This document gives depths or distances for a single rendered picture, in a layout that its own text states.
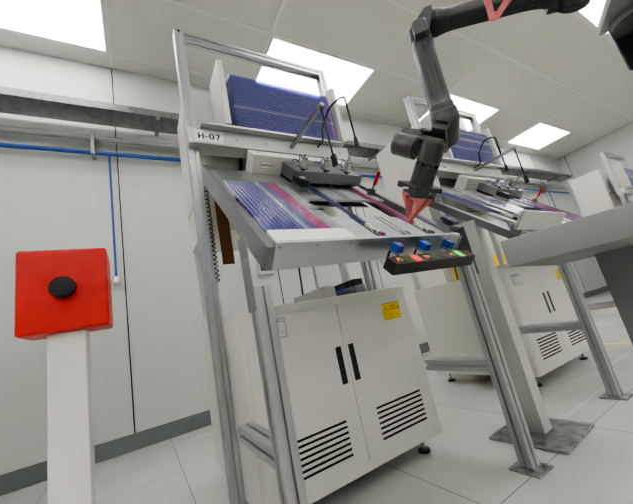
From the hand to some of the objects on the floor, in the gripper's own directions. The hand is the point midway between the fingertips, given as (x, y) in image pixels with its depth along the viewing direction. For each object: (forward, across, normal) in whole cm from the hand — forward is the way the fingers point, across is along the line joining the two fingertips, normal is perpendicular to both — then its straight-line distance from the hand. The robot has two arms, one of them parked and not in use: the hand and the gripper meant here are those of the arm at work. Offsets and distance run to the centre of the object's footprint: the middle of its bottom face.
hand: (409, 218), depth 82 cm
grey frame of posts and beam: (+80, -4, -27) cm, 84 cm away
